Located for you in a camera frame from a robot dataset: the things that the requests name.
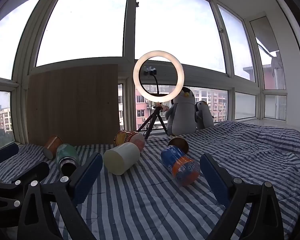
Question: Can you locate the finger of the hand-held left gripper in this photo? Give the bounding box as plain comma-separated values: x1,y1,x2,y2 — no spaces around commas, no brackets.
0,161,50,228
0,142,19,173

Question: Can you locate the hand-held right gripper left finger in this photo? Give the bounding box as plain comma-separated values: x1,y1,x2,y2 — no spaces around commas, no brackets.
17,152,104,240

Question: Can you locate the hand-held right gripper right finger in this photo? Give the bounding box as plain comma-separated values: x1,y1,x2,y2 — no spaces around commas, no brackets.
200,153,285,240

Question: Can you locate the white cup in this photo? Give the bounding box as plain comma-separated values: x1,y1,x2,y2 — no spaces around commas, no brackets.
103,142,141,176

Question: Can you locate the blue orange printed cup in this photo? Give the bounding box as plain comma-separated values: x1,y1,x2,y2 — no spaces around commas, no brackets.
161,145,201,187

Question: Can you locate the brown paper cup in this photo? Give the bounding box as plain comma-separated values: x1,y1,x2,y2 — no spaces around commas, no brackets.
42,135,63,160

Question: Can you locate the brown gold cup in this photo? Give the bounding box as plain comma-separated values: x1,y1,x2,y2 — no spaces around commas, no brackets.
167,137,189,154

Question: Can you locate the yellow red printed cup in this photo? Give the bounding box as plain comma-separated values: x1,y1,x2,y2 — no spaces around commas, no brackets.
113,130,139,147

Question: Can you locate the pink cup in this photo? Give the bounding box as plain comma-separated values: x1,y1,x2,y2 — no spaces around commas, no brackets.
129,133,146,153

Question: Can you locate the green thermos bottle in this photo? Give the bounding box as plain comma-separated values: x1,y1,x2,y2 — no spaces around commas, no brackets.
56,143,81,176

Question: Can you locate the striped blue white blanket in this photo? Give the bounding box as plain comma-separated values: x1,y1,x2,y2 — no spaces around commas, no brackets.
0,120,300,240

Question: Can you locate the small grey penguin plush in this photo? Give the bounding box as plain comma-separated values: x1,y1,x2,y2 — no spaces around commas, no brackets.
195,101,214,130

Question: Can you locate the large grey penguin plush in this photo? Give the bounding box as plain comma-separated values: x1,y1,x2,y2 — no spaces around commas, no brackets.
165,86,198,137

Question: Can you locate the wooden board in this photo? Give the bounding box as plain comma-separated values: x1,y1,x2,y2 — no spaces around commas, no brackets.
26,64,119,146

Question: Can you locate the black tripod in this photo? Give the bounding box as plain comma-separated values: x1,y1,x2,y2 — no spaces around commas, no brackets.
136,102,169,140

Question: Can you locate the black gooseneck phone holder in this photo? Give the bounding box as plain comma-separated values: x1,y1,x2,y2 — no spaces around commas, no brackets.
143,65,163,103

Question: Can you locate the white ring light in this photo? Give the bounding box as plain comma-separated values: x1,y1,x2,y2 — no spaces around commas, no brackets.
133,50,185,104

